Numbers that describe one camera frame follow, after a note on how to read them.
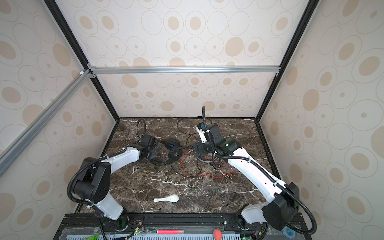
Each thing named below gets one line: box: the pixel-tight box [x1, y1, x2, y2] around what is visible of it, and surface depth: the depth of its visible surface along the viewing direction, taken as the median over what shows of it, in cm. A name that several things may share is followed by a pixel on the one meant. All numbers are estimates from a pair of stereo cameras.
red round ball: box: [213, 228, 223, 240], surface depth 70 cm
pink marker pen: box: [157, 229, 185, 235], surface depth 72 cm
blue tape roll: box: [282, 226, 296, 239], surface depth 72 cm
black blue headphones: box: [149, 139, 183, 166], surface depth 94 cm
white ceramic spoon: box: [153, 194, 180, 203], surface depth 83 cm
